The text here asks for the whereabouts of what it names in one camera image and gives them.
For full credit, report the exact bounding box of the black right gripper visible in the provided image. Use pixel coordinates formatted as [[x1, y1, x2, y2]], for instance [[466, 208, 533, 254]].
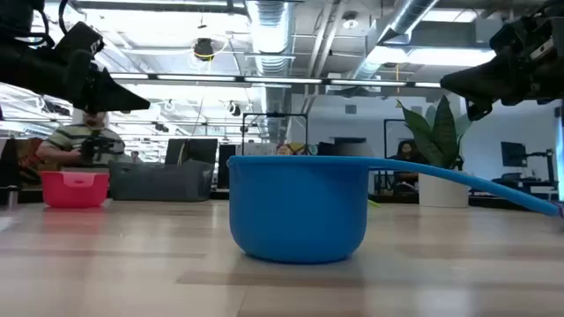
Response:
[[439, 46, 564, 122]]

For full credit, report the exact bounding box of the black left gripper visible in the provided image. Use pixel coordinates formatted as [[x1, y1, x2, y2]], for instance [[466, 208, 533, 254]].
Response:
[[0, 41, 152, 114]]

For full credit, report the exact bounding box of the grey plastic basket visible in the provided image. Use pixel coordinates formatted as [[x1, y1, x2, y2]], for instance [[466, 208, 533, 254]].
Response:
[[108, 158, 216, 203]]

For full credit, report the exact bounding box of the pink measuring cup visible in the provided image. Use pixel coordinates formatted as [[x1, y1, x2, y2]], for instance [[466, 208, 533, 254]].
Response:
[[38, 170, 110, 209]]

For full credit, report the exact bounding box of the large blue measuring cup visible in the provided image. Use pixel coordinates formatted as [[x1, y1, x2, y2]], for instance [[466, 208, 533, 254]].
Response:
[[226, 154, 561, 265]]

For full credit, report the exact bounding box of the green snake plant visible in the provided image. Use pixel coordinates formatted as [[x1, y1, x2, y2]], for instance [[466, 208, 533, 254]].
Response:
[[395, 94, 473, 172]]

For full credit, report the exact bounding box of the small black desk monitor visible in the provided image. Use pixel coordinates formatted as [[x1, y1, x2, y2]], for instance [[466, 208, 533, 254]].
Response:
[[501, 140, 528, 168]]

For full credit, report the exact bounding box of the white plant pot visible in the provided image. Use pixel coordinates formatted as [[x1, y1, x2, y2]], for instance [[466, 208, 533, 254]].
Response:
[[417, 172, 470, 209]]

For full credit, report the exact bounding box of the wide black monitor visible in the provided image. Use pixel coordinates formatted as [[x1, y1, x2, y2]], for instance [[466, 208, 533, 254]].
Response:
[[165, 137, 219, 166]]

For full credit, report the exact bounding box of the dark office desk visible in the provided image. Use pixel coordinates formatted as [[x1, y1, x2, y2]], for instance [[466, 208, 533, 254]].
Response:
[[469, 175, 560, 199]]

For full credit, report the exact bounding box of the colourful patterned tapestry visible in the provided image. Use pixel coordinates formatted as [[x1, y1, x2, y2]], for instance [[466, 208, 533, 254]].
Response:
[[16, 138, 45, 175]]

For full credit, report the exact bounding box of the long ceiling light bar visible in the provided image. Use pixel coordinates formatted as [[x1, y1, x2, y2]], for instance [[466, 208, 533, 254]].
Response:
[[109, 72, 442, 89]]

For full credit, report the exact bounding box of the grey cylinder bin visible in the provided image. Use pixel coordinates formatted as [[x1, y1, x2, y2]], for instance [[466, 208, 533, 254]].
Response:
[[333, 136, 369, 158]]

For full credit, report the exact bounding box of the colourful mural board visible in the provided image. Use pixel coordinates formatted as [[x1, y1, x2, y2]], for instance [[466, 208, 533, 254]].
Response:
[[244, 141, 319, 157]]

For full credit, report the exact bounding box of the black camera rig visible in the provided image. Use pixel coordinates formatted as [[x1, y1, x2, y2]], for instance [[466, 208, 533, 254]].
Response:
[[80, 129, 116, 166]]

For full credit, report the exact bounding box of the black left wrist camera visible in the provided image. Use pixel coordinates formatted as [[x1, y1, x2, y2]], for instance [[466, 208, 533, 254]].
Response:
[[53, 20, 106, 61]]

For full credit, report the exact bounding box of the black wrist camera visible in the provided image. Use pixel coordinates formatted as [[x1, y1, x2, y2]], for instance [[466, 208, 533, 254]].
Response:
[[53, 20, 106, 61], [489, 15, 545, 56]]

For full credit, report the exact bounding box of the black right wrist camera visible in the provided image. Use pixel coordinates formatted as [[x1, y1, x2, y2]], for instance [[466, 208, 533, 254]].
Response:
[[489, 15, 545, 56]]

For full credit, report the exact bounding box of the silver ventilation duct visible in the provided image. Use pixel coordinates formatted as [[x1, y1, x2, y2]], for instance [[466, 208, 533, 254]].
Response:
[[245, 0, 296, 142], [352, 0, 442, 85]]

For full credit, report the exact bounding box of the black aluminium table frame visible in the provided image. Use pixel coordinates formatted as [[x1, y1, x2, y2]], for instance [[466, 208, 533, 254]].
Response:
[[0, 187, 564, 216]]

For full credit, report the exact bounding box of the black tubular frame stand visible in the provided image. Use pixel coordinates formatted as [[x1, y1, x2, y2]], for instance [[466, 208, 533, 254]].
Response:
[[241, 112, 309, 156]]

